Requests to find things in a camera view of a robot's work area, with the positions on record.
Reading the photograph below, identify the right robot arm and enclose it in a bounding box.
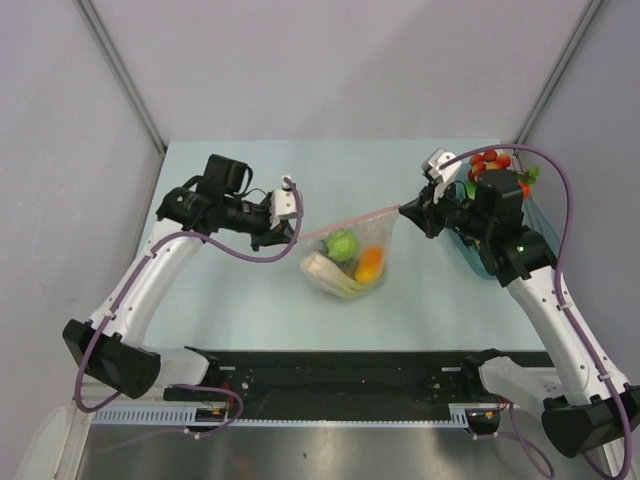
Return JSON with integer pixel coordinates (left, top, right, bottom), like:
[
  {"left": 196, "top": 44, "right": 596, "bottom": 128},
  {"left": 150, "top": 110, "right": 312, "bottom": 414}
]
[{"left": 400, "top": 169, "right": 639, "bottom": 458}]

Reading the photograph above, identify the clear zip top bag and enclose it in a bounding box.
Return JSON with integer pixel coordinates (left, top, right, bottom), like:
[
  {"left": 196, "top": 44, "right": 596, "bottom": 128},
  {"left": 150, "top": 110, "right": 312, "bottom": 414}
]
[{"left": 298, "top": 205, "right": 399, "bottom": 300}]

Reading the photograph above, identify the red strawberry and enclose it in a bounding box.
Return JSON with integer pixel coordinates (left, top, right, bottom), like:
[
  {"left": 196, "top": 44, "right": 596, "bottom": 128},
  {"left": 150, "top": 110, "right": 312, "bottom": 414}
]
[{"left": 517, "top": 166, "right": 540, "bottom": 201}]

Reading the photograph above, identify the green round fruit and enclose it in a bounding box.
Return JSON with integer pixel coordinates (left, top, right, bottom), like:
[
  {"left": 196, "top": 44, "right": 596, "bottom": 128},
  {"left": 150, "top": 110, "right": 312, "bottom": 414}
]
[{"left": 325, "top": 230, "right": 359, "bottom": 262}]

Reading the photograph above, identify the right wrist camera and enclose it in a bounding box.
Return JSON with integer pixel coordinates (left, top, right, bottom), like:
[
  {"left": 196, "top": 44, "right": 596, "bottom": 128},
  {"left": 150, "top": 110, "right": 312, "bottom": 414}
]
[{"left": 421, "top": 149, "right": 461, "bottom": 203}]

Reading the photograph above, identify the white cable duct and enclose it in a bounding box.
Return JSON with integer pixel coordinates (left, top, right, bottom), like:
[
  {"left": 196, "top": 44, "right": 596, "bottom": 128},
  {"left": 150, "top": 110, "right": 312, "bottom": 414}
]
[{"left": 92, "top": 403, "right": 474, "bottom": 427}]

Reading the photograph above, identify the corner aluminium post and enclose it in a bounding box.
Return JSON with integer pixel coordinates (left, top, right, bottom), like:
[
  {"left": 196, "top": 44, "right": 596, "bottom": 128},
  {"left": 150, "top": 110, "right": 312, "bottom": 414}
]
[
  {"left": 514, "top": 0, "right": 605, "bottom": 144},
  {"left": 73, "top": 0, "right": 167, "bottom": 154}
]

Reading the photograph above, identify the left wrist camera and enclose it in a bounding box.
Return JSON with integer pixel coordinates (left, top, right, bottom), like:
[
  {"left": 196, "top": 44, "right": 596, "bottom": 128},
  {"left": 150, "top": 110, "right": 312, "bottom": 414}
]
[{"left": 269, "top": 175, "right": 297, "bottom": 228}]

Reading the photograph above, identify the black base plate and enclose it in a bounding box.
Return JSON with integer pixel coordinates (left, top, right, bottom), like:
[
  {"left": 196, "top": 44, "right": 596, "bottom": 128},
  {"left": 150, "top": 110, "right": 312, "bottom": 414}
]
[{"left": 162, "top": 347, "right": 556, "bottom": 421}]

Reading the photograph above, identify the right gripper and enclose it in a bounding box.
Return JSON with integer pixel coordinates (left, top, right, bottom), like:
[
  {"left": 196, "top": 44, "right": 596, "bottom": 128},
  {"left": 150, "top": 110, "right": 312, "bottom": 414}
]
[{"left": 401, "top": 175, "right": 493, "bottom": 241}]

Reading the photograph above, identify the aluminium frame rail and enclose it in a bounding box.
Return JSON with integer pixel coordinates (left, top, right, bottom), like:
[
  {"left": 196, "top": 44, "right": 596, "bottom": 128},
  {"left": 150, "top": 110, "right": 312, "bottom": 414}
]
[{"left": 80, "top": 383, "right": 165, "bottom": 407}]

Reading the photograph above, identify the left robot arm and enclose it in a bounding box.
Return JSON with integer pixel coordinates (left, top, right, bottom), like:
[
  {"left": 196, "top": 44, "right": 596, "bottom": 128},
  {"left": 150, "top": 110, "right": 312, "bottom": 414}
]
[{"left": 62, "top": 154, "right": 304, "bottom": 412}]

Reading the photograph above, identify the teal plastic food tray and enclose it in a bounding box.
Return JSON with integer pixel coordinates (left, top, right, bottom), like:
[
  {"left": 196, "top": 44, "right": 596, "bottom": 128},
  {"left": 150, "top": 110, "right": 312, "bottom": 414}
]
[{"left": 445, "top": 171, "right": 557, "bottom": 287}]

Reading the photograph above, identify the left corner aluminium post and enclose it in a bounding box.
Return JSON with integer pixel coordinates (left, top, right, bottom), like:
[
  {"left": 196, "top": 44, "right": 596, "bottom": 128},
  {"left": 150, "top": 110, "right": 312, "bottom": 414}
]
[{"left": 73, "top": 0, "right": 167, "bottom": 154}]

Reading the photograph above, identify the right corner aluminium post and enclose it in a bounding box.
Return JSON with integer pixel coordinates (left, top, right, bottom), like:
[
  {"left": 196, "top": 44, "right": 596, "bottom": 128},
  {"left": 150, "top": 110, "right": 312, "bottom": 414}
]
[{"left": 514, "top": 0, "right": 605, "bottom": 144}]

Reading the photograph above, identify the yellow toy mango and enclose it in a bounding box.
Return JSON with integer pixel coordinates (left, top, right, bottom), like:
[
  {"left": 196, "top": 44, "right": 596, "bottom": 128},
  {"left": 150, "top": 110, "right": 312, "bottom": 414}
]
[{"left": 354, "top": 246, "right": 386, "bottom": 285}]

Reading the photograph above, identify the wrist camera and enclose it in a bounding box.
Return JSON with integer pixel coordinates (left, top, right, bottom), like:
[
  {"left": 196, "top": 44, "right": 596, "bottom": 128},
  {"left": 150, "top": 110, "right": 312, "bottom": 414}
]
[
  {"left": 269, "top": 175, "right": 297, "bottom": 228},
  {"left": 421, "top": 149, "right": 461, "bottom": 203}
]

